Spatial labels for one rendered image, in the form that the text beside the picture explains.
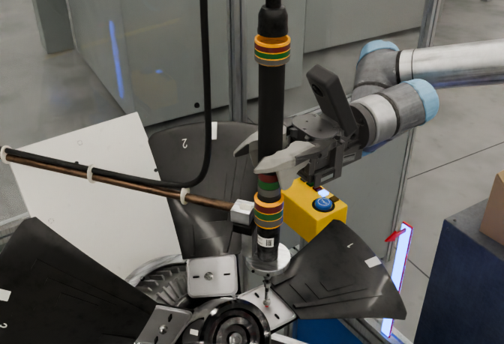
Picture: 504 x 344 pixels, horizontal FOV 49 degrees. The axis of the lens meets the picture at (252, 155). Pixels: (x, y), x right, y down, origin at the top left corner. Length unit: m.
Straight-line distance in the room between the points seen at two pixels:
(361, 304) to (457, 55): 0.46
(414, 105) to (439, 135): 2.98
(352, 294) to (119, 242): 0.44
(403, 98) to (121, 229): 0.57
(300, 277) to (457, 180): 2.51
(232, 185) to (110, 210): 0.28
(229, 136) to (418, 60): 0.36
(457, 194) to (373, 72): 2.36
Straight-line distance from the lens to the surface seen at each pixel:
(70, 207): 1.08
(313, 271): 1.02
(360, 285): 1.03
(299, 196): 1.36
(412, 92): 0.90
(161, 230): 1.11
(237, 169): 0.92
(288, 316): 0.94
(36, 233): 0.79
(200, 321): 0.85
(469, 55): 1.00
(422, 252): 2.89
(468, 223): 1.49
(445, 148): 3.73
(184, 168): 0.94
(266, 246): 0.83
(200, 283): 0.92
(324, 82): 0.74
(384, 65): 1.03
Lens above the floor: 1.90
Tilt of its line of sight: 33 degrees down
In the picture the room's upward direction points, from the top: straight up
